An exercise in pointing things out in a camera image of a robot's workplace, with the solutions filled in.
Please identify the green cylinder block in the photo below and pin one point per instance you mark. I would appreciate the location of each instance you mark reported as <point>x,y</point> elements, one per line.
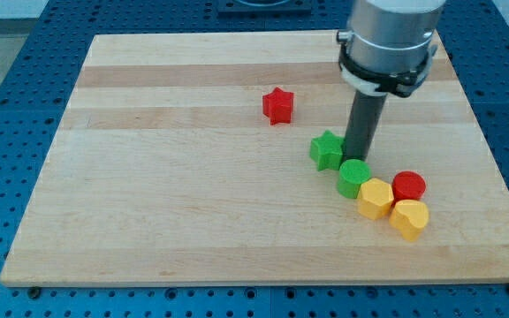
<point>351,175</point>

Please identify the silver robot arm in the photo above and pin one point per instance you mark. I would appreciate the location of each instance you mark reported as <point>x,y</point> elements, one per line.
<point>384,50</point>

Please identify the yellow heart block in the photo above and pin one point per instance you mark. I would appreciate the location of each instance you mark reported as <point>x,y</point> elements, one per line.
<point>409,217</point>

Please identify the red star block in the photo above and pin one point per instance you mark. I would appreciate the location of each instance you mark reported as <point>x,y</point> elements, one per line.
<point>277,106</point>

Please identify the green star block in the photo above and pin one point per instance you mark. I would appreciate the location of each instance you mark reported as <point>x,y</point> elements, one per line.
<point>326,151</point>

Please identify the yellow hexagon block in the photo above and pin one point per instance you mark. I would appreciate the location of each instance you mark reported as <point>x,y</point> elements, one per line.
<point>374,199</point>

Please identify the wooden board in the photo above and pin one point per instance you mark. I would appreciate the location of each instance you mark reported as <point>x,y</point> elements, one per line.
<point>165,172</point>

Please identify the red cylinder block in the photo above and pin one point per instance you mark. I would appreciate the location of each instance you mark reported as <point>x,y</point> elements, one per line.
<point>408,185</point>

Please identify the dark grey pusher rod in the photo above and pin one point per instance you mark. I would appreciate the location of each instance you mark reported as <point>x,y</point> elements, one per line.
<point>361,126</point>

